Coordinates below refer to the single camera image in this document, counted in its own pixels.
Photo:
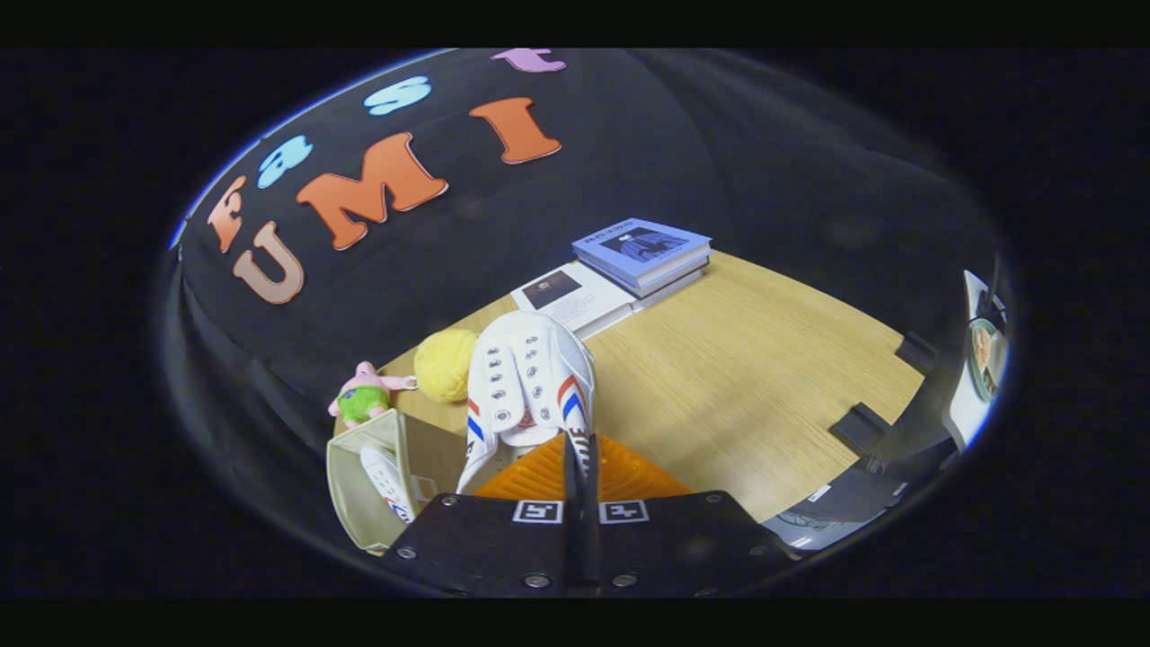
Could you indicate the black table clamp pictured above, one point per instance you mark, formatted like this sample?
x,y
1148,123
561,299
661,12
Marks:
x,y
916,352
861,429

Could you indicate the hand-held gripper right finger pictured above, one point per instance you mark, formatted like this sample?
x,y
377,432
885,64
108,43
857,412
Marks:
x,y
665,548

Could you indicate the yellow fluffy ball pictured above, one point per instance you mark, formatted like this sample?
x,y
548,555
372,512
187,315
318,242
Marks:
x,y
445,364

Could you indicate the white striped sneaker shoe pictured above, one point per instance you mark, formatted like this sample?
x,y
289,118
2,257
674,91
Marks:
x,y
386,481
530,359

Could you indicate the white book with portrait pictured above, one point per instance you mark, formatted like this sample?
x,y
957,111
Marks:
x,y
579,301

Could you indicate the round patterned plate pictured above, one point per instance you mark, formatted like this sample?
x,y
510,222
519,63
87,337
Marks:
x,y
984,359

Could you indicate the beige fabric storage box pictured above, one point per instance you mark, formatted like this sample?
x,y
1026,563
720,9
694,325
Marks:
x,y
346,490

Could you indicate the blue book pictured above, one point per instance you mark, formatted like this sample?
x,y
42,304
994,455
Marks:
x,y
642,244

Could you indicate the pink plush toy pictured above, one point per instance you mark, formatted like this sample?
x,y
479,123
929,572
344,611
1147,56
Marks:
x,y
364,400

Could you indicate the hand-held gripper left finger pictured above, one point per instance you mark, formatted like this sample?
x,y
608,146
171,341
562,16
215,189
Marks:
x,y
503,548

